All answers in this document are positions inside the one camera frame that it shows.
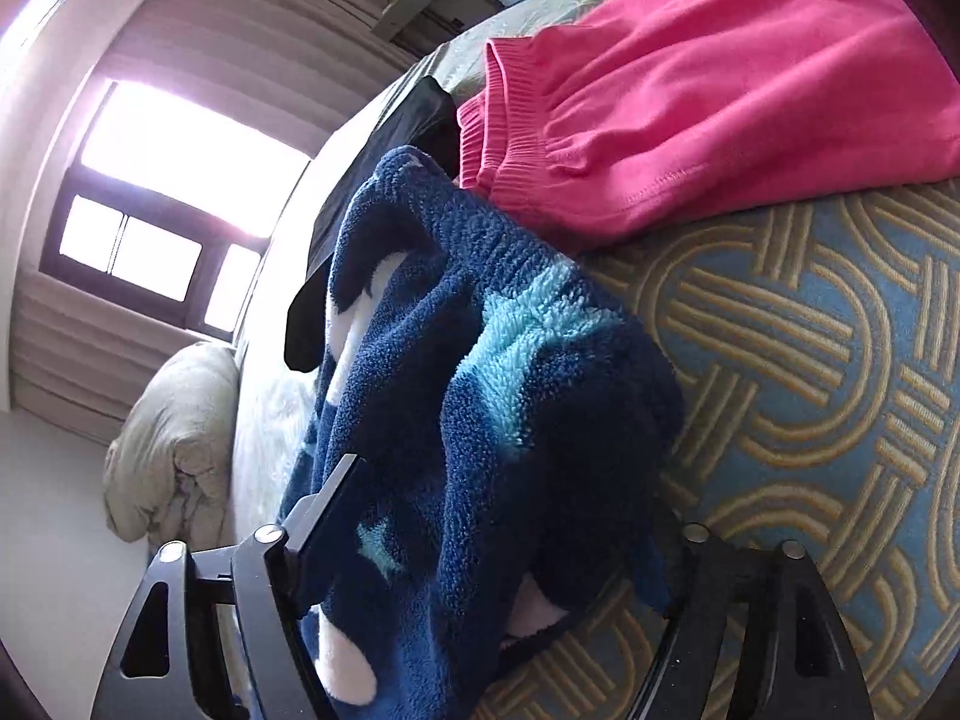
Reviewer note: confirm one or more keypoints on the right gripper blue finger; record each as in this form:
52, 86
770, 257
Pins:
319, 533

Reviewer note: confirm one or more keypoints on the navy star fleece pants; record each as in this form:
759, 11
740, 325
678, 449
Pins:
511, 418

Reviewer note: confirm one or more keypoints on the folded beige duvet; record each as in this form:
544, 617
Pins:
166, 475

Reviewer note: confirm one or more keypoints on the black folded garment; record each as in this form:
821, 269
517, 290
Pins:
352, 227

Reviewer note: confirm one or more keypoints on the beige curtain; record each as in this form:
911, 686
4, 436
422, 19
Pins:
294, 70

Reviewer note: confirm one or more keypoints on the patterned blue bedspread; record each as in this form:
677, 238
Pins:
817, 347

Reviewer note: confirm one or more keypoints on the window with dark frame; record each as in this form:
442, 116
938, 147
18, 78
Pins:
167, 209

